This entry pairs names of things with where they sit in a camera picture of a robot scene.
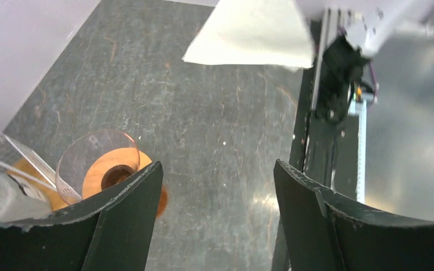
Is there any single white coffee filter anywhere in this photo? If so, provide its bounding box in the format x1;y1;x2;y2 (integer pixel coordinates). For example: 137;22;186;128
182;0;315;72

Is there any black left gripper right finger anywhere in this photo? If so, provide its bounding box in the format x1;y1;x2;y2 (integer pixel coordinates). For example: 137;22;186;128
274;160;434;270

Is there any clear pink glass dripper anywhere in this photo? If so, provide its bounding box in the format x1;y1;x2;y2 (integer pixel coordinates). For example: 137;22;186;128
55;129;139;205

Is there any wooden ring dripper stand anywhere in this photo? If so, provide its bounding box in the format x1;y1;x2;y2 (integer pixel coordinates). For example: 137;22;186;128
82;147;151;199

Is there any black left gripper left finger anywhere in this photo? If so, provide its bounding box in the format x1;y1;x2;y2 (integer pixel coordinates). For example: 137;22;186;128
0;161;163;270

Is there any amber glass carafe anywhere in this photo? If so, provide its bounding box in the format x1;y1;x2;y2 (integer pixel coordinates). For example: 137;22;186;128
156;185;168;218

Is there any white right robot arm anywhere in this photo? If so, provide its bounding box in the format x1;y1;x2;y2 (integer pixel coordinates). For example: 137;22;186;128
297;1;434;58

